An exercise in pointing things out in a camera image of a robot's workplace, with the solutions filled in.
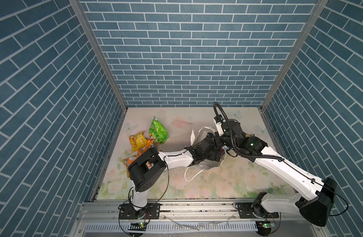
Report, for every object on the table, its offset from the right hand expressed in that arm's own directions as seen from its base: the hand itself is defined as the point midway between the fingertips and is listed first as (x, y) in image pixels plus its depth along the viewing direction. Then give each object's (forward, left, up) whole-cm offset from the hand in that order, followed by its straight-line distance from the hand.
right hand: (216, 133), depth 76 cm
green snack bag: (+7, +34, -14) cm, 38 cm away
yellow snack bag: (+3, +49, -20) cm, 53 cm away
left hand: (-3, -4, -17) cm, 17 cm away
